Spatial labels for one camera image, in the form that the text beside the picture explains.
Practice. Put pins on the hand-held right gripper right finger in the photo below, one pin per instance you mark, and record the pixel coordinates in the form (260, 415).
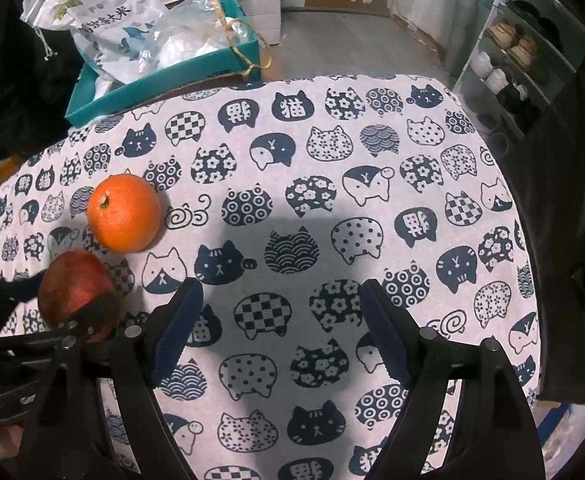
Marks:
(390, 340)

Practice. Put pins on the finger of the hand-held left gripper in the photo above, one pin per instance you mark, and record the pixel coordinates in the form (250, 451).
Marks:
(97, 315)
(22, 290)

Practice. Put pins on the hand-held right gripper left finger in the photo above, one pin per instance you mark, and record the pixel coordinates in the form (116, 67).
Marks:
(177, 330)

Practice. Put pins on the red yellow apple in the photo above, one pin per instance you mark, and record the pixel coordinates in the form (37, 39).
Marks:
(72, 285)

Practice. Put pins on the large orange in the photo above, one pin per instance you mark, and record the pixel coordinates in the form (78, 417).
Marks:
(125, 212)

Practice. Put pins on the cat print tablecloth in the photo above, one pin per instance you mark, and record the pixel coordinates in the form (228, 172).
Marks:
(322, 160)

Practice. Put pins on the dark hanging clothes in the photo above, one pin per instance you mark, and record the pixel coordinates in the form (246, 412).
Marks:
(12, 85)

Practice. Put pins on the teal cardboard box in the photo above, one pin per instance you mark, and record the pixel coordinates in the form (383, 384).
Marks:
(172, 87)

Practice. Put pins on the black shoe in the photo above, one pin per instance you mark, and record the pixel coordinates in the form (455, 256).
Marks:
(513, 95)

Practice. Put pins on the white printed rice bag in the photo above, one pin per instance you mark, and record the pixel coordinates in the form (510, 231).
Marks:
(107, 25)

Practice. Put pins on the white shoe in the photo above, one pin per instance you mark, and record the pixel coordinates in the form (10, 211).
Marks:
(483, 64)
(497, 81)

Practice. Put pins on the gold ribbon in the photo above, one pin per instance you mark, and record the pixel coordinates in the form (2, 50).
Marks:
(266, 52)

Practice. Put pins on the clear plastic bag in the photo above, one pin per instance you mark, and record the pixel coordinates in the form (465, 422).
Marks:
(192, 35)

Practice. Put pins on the brown shoe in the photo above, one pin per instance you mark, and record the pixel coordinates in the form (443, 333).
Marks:
(524, 51)
(502, 34)

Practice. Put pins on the pale shoe rack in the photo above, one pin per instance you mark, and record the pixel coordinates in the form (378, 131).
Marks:
(567, 55)

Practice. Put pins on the white ribbed panel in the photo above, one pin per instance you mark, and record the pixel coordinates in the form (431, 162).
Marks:
(257, 0)

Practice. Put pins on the dark low shoe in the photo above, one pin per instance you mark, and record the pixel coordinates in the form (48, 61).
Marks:
(534, 15)

